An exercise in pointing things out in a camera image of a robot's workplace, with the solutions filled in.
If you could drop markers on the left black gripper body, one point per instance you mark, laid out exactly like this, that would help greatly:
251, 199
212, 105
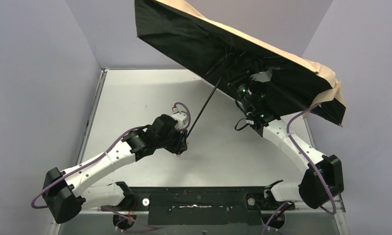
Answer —
180, 142

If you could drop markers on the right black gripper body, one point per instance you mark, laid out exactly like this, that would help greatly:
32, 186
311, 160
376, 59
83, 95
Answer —
240, 80

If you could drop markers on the black and beige umbrella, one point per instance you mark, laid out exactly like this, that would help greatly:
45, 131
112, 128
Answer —
210, 49

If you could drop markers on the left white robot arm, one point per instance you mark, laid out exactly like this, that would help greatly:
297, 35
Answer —
72, 190

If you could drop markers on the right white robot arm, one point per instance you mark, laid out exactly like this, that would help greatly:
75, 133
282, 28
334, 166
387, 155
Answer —
321, 175

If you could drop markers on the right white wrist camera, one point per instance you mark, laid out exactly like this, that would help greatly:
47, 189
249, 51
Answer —
263, 77

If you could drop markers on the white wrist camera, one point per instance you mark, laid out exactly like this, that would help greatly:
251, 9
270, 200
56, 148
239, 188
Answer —
263, 77
182, 120

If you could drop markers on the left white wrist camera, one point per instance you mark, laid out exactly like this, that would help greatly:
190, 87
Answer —
182, 120

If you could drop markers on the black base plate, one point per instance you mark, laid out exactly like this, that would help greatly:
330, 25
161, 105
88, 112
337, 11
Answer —
200, 205

